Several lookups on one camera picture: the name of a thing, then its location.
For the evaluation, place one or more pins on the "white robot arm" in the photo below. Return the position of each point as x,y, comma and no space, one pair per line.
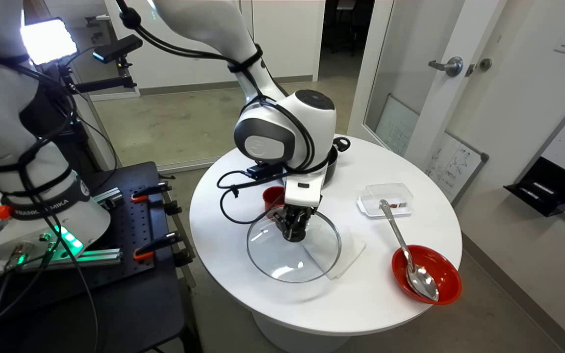
283,130

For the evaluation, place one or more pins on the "orange black clamp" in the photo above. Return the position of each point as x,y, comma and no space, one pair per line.
151,191
157,248

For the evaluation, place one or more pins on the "small leaning whiteboard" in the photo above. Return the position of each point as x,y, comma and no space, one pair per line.
455,167

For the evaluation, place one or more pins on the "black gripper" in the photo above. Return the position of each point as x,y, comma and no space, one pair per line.
296,212

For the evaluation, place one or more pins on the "white door with window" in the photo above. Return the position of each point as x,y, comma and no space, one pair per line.
479,111

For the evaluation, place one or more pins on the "black camera on stand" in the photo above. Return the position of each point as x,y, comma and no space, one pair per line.
118,50

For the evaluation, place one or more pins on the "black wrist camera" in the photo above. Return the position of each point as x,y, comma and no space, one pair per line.
263,171

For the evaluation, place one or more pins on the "red plastic cup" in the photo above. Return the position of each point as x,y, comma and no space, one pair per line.
271,197

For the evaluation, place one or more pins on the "aluminium rail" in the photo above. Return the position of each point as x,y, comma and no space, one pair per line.
98,256

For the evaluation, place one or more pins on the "bright light panel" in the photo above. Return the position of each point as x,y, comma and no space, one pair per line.
47,40

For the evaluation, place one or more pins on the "black workbench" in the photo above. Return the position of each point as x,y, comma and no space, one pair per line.
126,301

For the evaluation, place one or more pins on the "glass pot lid black knob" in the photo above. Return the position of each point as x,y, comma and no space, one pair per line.
316,256

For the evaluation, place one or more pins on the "metal spoon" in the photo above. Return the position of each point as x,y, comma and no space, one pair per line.
422,281

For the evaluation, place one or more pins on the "red bowl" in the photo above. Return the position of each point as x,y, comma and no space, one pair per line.
443,275

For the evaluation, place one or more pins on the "black box on floor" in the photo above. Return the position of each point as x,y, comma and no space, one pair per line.
547,187

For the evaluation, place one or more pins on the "clear plastic container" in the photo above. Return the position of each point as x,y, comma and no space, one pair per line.
387,197

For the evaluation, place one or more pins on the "clear plastic sheet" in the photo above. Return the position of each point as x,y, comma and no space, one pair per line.
349,256

